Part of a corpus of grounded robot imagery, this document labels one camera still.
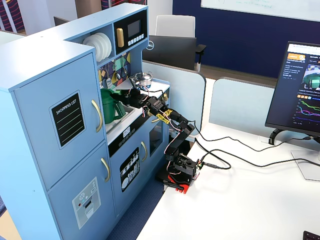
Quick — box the light blue desk partition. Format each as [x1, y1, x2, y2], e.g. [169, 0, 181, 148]
[141, 60, 207, 137]
[208, 76, 276, 130]

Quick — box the whiteboard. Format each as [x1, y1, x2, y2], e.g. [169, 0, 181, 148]
[200, 0, 320, 23]

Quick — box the steel pot with lid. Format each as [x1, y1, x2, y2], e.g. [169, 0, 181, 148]
[134, 71, 154, 87]

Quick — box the gold freezer door handle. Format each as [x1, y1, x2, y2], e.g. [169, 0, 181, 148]
[100, 157, 111, 183]

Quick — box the red table clamp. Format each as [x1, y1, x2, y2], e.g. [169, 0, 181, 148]
[163, 173, 191, 195]

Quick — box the computer monitor with graphs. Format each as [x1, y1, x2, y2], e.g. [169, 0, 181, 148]
[264, 40, 320, 138]

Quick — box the blue toy kitchen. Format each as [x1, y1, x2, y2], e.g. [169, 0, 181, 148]
[0, 2, 171, 240]

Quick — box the looped black plug cable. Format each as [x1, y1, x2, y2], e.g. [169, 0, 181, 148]
[193, 137, 232, 171]

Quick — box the green pitcher recipient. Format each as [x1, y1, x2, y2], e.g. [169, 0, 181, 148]
[100, 88, 127, 125]

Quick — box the dark background monitor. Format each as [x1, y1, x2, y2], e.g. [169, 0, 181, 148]
[53, 16, 70, 27]

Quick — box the black keyboard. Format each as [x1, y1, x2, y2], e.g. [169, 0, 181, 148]
[302, 230, 320, 240]

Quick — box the white office chair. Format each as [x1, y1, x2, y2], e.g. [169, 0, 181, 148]
[154, 14, 207, 72]

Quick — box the white plates stack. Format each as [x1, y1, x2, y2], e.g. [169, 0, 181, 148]
[94, 32, 113, 63]

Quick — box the gold dishwasher handle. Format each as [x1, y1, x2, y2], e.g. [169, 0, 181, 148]
[140, 141, 148, 163]

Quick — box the black cable to monitor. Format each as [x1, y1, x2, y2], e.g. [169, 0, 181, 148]
[193, 121, 315, 153]

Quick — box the gold microwave handle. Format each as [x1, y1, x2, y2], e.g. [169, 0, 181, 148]
[116, 27, 125, 48]

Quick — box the small wrist camera board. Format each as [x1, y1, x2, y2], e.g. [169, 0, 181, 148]
[129, 74, 142, 88]

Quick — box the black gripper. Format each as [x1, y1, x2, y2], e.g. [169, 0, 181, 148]
[117, 87, 152, 109]

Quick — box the black Dell monitor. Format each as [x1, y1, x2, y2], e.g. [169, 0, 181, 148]
[142, 34, 197, 71]

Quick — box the long black cable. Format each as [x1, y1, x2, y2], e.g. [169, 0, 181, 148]
[199, 149, 320, 168]

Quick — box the silver monitor stand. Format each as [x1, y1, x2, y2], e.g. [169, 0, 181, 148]
[290, 136, 320, 181]

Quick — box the gold fridge door handle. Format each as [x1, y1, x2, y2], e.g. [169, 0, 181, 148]
[90, 99, 104, 133]

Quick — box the hanging metal ladle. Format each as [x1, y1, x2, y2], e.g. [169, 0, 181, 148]
[114, 59, 123, 80]

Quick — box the hanging metal spoon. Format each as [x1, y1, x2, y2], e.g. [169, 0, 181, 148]
[121, 55, 129, 77]

